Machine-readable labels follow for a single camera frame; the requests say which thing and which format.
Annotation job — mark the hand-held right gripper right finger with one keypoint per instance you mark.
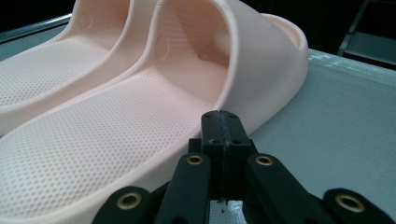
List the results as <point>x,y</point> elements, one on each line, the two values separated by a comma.
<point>235,133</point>

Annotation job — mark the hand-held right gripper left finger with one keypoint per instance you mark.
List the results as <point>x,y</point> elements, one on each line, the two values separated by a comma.
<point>213,133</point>

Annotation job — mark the two-tier metal shoe rack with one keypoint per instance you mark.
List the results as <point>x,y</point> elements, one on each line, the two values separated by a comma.
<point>330,124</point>

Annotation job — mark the pink foam slipper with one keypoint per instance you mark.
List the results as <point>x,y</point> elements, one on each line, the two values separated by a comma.
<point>46,71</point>
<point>109,140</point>

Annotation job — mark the grey metal stand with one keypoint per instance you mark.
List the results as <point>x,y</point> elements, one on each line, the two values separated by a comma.
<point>370,46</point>

